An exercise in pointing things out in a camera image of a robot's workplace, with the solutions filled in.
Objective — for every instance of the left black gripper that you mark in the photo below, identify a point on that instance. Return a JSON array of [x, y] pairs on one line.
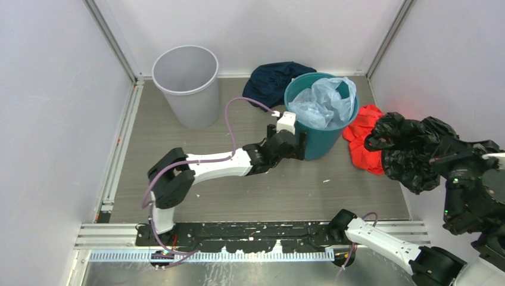
[[297, 151]]

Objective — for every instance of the teal plastic bucket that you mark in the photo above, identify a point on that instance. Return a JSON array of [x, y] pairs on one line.
[[319, 141]]

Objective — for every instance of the black trash bag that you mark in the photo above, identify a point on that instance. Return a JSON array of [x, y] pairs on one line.
[[406, 146]]

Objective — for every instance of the grey translucent trash bin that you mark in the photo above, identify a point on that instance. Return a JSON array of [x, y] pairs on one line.
[[187, 77]]

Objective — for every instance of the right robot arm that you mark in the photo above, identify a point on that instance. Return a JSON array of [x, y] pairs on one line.
[[474, 202]]

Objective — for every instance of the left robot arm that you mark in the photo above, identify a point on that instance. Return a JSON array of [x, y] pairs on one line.
[[171, 178]]

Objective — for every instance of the light blue plastic bag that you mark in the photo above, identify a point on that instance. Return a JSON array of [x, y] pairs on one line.
[[327, 104]]

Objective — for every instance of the red cloth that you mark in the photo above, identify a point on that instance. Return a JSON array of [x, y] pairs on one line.
[[355, 134]]

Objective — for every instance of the dark navy cloth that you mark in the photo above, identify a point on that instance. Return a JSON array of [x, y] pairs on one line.
[[268, 82]]

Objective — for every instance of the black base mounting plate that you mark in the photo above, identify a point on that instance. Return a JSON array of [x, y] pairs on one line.
[[253, 237]]

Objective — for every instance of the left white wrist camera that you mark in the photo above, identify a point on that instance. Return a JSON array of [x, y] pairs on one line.
[[285, 121]]

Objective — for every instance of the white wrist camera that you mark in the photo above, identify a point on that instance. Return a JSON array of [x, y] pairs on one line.
[[285, 121], [499, 156]]

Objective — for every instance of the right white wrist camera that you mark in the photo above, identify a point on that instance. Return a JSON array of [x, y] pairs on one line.
[[499, 156]]

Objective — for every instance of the aluminium frame rail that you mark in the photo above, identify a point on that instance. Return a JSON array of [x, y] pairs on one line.
[[101, 234]]

